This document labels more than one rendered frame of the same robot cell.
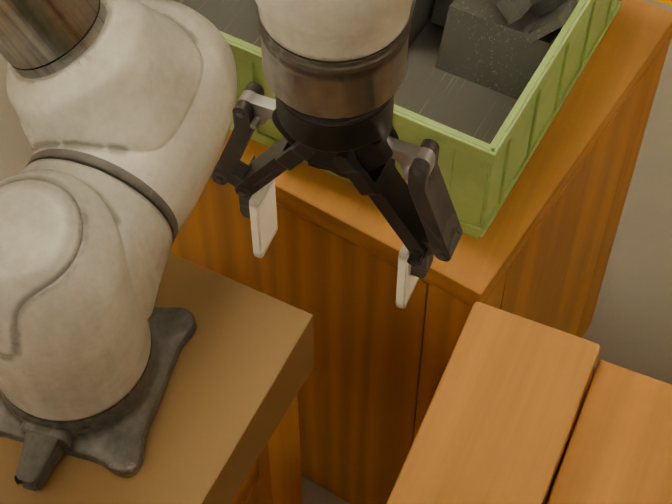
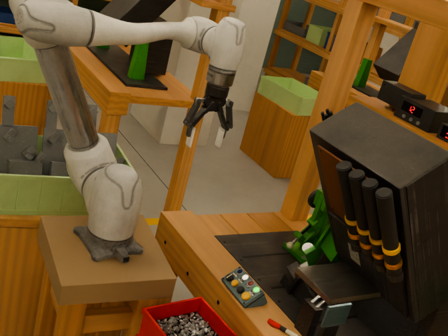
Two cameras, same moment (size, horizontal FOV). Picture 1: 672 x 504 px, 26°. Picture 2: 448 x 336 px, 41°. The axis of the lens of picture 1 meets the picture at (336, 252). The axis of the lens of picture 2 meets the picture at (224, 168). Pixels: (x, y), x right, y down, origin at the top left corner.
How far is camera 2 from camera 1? 1.67 m
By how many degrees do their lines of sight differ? 55
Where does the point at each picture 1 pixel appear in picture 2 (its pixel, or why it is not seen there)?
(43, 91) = (94, 151)
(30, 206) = (120, 167)
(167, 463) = (147, 248)
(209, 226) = (39, 259)
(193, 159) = not seen: hidden behind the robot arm
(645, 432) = (213, 222)
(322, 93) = (230, 79)
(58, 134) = (98, 163)
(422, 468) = (187, 237)
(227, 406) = (146, 235)
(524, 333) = (176, 213)
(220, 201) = not seen: hidden behind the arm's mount
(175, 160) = not seen: hidden behind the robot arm
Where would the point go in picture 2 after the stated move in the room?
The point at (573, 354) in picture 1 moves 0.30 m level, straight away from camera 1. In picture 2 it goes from (189, 213) to (153, 179)
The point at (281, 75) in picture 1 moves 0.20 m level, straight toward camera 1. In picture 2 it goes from (223, 78) to (276, 100)
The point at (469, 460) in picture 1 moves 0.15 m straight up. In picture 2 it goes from (193, 233) to (203, 199)
